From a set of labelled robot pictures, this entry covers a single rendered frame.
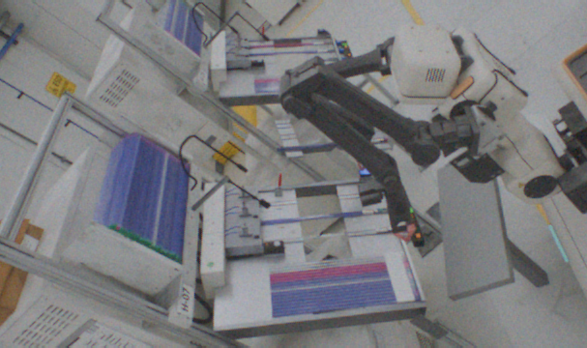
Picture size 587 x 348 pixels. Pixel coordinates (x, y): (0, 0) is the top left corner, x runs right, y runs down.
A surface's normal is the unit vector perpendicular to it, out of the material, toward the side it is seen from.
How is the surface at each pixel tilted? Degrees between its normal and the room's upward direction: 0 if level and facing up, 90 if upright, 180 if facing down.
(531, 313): 0
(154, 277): 90
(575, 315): 0
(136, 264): 90
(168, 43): 90
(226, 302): 43
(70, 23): 90
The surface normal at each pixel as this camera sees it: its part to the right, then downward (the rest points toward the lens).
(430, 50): 0.07, -0.71
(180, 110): 0.12, 0.64
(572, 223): -0.69, -0.49
